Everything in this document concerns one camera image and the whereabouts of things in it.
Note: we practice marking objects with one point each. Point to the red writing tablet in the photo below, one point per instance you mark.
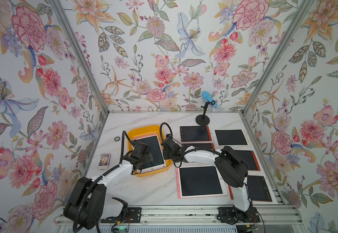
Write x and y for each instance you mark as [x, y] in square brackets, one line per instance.
[195, 134]
[258, 189]
[209, 146]
[249, 158]

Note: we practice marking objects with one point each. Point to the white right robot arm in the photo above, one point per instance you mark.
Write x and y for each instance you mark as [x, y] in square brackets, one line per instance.
[230, 166]

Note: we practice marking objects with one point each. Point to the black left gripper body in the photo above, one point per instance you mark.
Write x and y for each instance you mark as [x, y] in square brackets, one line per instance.
[141, 158]

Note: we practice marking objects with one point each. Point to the white writing tablet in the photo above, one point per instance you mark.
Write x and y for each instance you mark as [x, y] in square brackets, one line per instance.
[230, 138]

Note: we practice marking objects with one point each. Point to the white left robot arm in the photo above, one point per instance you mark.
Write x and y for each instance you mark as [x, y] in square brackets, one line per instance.
[88, 204]

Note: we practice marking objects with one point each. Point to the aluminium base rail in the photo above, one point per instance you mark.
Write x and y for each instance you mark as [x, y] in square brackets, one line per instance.
[204, 219]

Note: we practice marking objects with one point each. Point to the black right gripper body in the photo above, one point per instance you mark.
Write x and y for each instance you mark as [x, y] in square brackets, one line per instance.
[168, 157]

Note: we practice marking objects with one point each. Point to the small card box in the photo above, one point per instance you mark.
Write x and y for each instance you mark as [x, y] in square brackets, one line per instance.
[104, 161]

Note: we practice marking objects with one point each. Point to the black microphone stand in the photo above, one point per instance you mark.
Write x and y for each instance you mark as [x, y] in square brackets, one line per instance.
[203, 120]

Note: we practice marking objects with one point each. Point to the pink writing tablet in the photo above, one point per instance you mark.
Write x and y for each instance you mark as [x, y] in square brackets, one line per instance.
[154, 160]
[199, 182]

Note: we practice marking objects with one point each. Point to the yellow plastic storage box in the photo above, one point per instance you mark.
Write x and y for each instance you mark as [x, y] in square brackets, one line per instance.
[143, 131]

